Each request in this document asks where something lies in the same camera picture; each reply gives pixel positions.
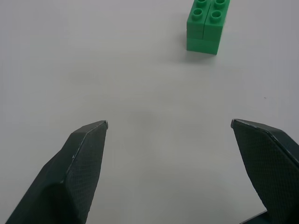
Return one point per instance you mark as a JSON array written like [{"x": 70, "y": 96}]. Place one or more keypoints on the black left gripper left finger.
[{"x": 70, "y": 177}]

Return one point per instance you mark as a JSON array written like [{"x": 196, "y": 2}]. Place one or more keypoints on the green toy brick stack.
[{"x": 205, "y": 25}]

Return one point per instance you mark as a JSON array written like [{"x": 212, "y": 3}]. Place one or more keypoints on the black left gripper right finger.
[{"x": 268, "y": 163}]

